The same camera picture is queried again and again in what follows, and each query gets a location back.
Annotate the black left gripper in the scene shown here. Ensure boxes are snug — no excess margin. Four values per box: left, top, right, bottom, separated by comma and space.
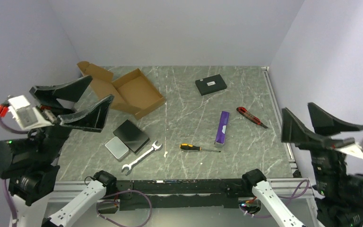
31, 74, 114, 163

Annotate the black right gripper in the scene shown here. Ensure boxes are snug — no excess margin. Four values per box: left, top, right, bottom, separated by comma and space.
280, 100, 363, 196

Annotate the brown cardboard express box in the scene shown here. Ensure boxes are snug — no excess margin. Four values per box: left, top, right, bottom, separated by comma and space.
77, 61, 165, 120

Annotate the red handled box cutter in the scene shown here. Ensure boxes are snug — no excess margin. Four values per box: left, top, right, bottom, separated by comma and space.
236, 106, 268, 129

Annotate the purple long product box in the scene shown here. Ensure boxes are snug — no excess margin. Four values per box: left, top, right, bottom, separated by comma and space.
214, 111, 230, 147

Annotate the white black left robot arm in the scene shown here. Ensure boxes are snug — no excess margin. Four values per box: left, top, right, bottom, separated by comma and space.
0, 76, 117, 227

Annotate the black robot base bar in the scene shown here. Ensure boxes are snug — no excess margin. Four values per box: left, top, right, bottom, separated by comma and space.
105, 178, 254, 211

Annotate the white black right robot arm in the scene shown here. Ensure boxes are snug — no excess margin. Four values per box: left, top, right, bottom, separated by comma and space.
281, 103, 363, 227

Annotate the black flat box with label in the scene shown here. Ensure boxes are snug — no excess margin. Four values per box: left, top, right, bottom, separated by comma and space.
195, 74, 227, 96

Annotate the dark grey flat slab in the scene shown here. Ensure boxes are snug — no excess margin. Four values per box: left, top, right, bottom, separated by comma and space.
113, 120, 150, 153

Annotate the silver open-end wrench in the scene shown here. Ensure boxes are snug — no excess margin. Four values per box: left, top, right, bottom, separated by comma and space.
121, 140, 163, 175

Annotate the aluminium table edge rail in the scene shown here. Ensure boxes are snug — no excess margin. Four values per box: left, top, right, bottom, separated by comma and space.
261, 66, 302, 178

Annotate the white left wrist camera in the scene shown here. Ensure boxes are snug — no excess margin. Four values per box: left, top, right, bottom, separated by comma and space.
0, 95, 53, 132

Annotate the front aluminium frame rail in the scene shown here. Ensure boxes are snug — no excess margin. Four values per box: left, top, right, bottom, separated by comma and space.
48, 181, 87, 203

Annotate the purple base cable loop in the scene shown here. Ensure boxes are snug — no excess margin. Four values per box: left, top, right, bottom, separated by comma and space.
95, 189, 153, 227

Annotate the yellow black handled screwdriver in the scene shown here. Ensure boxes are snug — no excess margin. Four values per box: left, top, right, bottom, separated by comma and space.
179, 143, 221, 153

